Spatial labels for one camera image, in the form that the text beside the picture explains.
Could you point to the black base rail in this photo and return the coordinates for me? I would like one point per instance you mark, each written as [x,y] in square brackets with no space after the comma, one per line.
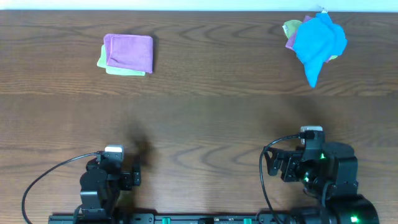
[148,218]

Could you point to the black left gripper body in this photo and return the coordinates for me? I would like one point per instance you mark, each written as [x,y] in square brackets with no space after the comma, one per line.
[128,180]

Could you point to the blue crumpled cloth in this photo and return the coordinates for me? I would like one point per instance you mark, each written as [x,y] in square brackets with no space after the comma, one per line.
[316,41]

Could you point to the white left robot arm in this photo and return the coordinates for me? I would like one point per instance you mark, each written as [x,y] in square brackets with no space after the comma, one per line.
[101,186]

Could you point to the folded green cloth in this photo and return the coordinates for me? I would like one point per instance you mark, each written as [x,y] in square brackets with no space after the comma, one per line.
[115,70]

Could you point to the purple cloth in pile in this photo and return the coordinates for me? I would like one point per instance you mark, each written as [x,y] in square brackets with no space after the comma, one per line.
[290,42]

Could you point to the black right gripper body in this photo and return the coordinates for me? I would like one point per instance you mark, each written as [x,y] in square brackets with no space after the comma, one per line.
[291,172]

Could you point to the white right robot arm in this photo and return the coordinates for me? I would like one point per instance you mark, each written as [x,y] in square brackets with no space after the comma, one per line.
[328,171]

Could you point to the purple cloth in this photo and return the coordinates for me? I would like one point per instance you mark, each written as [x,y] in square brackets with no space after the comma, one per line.
[127,51]
[290,42]

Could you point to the green cloth in pile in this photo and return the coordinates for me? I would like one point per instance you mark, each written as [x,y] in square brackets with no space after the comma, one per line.
[291,27]

